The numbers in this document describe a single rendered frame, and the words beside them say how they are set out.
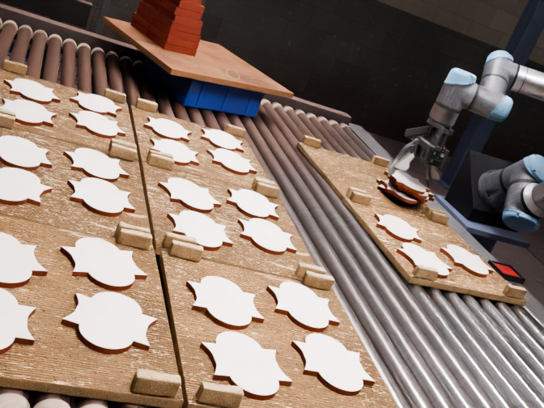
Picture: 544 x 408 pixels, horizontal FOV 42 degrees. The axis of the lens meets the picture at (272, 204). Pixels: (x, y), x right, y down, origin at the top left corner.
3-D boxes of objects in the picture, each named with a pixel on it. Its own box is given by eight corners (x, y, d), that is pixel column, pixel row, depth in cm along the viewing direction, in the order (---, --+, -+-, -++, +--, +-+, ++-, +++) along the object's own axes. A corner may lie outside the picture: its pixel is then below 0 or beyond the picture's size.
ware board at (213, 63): (217, 48, 280) (218, 44, 279) (292, 98, 246) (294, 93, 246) (101, 21, 246) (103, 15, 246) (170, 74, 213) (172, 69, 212)
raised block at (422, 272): (431, 278, 166) (436, 268, 165) (435, 282, 164) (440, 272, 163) (410, 273, 163) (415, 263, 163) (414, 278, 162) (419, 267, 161)
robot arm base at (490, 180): (512, 181, 258) (533, 172, 250) (509, 218, 251) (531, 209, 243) (479, 165, 253) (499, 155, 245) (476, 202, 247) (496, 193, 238)
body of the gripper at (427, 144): (420, 164, 201) (439, 125, 197) (405, 152, 208) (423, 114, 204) (441, 170, 204) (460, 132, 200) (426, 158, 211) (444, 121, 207)
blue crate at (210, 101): (211, 84, 266) (220, 59, 263) (257, 118, 246) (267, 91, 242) (138, 70, 246) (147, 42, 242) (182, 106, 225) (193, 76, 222)
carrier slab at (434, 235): (444, 227, 211) (446, 223, 210) (524, 306, 176) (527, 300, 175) (342, 202, 197) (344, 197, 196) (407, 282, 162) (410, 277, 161)
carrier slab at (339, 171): (385, 170, 247) (387, 166, 246) (442, 226, 212) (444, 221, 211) (295, 146, 233) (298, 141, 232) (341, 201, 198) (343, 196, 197)
